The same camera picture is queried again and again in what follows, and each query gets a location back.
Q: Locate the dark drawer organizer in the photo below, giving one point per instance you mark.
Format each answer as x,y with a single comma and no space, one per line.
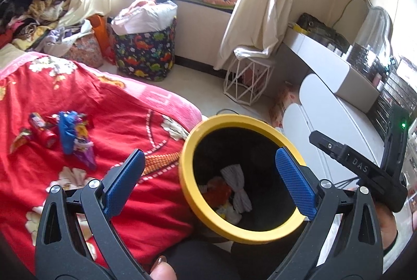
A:
400,87

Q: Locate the white plastic liner bag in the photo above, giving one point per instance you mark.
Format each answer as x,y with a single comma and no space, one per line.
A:
156,17

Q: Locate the orange plastic bag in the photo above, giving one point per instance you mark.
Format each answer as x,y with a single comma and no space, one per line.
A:
220,193

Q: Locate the white chair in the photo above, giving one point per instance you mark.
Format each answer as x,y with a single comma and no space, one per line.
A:
325,104

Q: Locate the dinosaur print laundry basket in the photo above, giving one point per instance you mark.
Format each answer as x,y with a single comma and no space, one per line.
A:
143,55

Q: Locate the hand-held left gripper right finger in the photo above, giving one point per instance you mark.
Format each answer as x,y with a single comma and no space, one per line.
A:
296,182

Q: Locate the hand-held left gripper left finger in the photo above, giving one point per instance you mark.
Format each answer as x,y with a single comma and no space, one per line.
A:
125,179

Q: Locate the white vanity desk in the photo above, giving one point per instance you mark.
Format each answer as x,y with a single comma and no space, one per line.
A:
325,58

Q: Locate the white plastic bag bundle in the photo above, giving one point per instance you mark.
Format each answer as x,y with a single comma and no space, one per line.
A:
236,188

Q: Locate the gold foil wrapper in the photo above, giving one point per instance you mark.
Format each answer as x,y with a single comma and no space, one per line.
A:
21,140

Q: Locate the blue wrapper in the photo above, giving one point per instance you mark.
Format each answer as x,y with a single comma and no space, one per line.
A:
66,133

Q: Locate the small yellow box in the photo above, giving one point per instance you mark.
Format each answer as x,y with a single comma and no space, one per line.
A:
297,27

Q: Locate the person's right hand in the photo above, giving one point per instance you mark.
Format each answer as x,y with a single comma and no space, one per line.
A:
387,224

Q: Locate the floral fabric bag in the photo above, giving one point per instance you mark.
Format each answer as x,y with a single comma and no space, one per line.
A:
84,50

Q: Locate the red candy tube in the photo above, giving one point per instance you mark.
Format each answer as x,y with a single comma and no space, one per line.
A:
42,130

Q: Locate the wavy-framed mirror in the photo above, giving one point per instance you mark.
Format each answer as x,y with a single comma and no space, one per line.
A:
374,29

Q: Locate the clear acrylic organizer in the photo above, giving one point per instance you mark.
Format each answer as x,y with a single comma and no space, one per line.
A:
365,61

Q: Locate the black handbag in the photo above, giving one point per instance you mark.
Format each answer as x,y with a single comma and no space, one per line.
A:
316,25

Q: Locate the pink orange cloth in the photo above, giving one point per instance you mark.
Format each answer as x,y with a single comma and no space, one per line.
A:
140,4

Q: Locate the person's left hand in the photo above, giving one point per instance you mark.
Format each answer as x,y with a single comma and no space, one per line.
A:
164,272

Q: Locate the yellow snack wrapper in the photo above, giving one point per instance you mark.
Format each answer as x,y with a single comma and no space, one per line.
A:
228,213

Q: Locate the lavender clothes heap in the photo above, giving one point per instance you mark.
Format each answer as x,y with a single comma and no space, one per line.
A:
58,35

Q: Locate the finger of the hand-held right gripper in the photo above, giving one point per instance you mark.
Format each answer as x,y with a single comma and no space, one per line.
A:
327,144

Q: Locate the red floral blanket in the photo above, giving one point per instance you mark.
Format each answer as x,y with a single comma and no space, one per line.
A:
114,110

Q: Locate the yellow-rimmed black trash bin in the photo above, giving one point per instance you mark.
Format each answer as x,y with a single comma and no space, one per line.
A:
228,120

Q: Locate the person's black trouser leg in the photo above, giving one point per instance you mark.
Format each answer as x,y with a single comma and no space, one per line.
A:
202,260

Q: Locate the beige bed sheet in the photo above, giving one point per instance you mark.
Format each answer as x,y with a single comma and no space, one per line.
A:
9,58

